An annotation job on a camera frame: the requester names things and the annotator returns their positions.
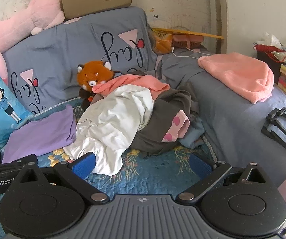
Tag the grey printed sofa cover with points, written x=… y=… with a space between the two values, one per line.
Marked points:
x=232 y=119

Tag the black storage box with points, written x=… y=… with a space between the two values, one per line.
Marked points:
x=267 y=64

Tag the light blue garment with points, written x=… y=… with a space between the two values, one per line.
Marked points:
x=192 y=134

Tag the red cloth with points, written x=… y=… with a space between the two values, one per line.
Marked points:
x=265 y=47

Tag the reddish woven basket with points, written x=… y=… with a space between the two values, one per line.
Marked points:
x=187 y=41

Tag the blue quilted floral blanket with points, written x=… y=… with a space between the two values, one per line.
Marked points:
x=145 y=171

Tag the black folding stand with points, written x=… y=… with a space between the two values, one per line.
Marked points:
x=270 y=123

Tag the white tissue paper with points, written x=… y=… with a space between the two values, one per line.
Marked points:
x=270 y=38

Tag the pink plush toy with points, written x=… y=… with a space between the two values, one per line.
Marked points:
x=33 y=15

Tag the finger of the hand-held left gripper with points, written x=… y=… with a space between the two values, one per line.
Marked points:
x=10 y=165

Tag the dark grey garment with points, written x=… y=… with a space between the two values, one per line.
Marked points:
x=162 y=114

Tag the pink heart-print garment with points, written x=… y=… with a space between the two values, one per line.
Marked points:
x=179 y=124

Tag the white shirt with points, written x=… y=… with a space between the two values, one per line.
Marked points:
x=123 y=114

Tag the salmon pink towel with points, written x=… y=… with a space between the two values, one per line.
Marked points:
x=240 y=74

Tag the salmon pink garment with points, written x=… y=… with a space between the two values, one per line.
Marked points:
x=143 y=83

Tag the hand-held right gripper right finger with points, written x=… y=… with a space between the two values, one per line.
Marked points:
x=200 y=165

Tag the blue cartoon pillow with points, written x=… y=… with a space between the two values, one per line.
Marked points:
x=0 y=109

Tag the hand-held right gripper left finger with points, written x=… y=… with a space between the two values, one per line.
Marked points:
x=83 y=165

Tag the yellow wooden stick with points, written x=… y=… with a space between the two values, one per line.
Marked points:
x=207 y=35

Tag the orange plastic bag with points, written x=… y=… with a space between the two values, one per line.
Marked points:
x=162 y=43

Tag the red panda plush toy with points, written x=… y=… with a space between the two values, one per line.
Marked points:
x=95 y=74

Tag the purple folded garment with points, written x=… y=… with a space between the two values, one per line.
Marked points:
x=40 y=134

